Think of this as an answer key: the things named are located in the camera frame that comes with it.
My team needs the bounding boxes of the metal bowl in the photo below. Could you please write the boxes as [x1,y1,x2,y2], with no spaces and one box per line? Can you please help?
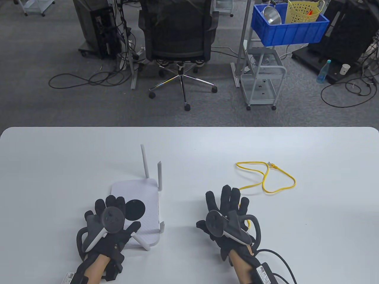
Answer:
[262,4,282,25]

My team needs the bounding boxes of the black forearm box cable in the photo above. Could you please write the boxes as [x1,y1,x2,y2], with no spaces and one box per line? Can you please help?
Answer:
[256,249,298,284]

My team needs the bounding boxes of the white metal rolling cart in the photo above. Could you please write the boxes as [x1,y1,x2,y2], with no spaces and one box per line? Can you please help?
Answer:
[240,30,287,111]

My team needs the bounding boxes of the blue water bottle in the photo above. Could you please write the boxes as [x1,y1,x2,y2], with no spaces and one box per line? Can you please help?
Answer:
[316,59,332,84]

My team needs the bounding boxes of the black floor cable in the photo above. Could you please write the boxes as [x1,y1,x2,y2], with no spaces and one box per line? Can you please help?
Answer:
[321,75,379,108]
[48,70,126,89]

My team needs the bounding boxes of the yellow ethernet cable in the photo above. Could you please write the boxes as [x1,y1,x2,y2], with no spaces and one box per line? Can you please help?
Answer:
[236,161,296,234]

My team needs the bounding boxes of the blue plastic crate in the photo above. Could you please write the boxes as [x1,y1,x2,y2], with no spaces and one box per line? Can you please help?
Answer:
[251,4,330,47]

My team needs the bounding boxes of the black equipment rack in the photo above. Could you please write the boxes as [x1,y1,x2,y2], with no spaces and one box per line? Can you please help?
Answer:
[292,0,379,83]

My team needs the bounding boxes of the person's right forearm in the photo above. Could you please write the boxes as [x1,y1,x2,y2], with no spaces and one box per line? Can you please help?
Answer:
[229,250,258,284]

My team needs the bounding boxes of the grey metal desk leg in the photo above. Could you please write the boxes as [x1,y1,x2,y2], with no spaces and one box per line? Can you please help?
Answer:
[231,0,252,88]
[120,0,139,90]

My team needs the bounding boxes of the small white wheeled cart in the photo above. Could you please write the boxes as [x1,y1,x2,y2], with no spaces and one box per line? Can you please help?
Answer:
[213,0,234,17]
[13,0,56,17]

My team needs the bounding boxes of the person's left forearm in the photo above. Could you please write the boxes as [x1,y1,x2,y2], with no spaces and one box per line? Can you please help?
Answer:
[76,254,111,284]

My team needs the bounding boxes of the yellow plastic basket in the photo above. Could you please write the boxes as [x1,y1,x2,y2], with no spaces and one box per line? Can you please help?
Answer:
[285,0,325,24]

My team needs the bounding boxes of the black computer tower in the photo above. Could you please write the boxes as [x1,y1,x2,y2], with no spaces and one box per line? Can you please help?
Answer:
[73,0,122,59]

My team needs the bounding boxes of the grey white hand controller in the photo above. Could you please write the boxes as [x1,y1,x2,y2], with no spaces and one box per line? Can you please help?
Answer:
[205,209,261,246]
[77,206,125,254]

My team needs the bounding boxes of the person's right hand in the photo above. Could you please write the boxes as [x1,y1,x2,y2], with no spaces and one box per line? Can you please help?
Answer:
[196,185,261,261]

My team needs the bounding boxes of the black mesh office chair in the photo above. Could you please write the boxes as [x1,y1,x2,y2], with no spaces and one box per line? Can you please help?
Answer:
[139,0,219,112]

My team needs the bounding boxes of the white router with black circle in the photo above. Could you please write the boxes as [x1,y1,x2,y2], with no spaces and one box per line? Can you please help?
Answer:
[111,144,166,251]

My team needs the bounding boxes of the person's left hand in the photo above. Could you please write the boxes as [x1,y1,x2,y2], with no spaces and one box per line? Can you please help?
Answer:
[76,195,142,263]

